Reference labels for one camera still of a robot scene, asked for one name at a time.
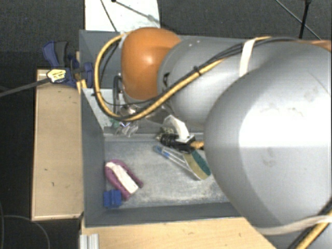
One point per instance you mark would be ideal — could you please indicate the black cylinder on white bracket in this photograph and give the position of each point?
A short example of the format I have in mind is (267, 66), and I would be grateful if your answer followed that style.
(179, 132)

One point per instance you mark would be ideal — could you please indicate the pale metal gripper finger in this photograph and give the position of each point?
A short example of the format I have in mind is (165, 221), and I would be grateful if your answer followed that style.
(121, 131)
(132, 131)

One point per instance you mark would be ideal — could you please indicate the pale wood flat board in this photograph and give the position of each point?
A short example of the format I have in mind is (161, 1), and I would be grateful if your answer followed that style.
(58, 149)

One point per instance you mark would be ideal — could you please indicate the grey metal bin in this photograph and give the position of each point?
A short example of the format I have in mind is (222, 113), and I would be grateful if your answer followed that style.
(160, 188)

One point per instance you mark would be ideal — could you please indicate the blue ridged block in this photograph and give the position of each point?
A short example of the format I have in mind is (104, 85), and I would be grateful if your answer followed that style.
(112, 198)

